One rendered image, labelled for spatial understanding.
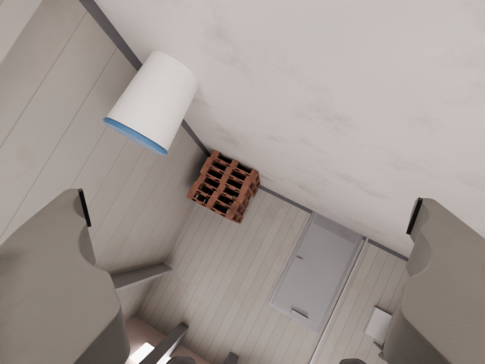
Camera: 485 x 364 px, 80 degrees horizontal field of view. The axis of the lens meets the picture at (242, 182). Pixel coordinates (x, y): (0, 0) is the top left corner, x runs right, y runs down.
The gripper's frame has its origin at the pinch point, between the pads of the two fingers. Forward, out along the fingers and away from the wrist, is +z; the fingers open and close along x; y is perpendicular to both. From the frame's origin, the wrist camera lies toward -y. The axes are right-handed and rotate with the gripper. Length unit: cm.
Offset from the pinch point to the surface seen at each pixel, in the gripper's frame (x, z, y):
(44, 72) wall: -130, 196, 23
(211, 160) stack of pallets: -44, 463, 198
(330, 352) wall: 197, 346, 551
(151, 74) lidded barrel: -67, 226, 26
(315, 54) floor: 37, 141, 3
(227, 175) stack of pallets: -14, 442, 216
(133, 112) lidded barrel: -78, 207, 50
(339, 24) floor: 39, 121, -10
